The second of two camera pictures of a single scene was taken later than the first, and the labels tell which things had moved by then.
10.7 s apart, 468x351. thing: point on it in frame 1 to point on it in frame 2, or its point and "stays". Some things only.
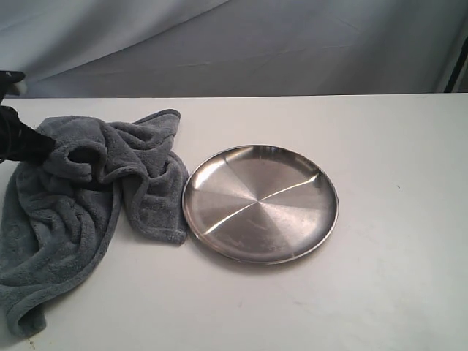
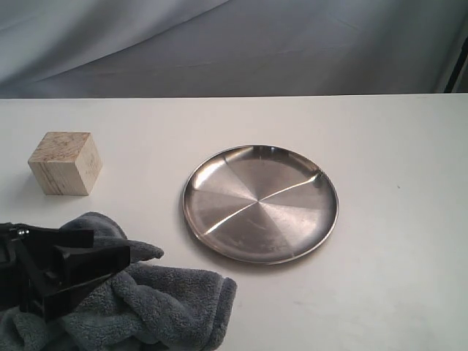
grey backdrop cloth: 76,48 stays
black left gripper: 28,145 to 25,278
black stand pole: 457,67 stays
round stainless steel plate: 260,204 stays
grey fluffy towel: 61,212 to 142,307
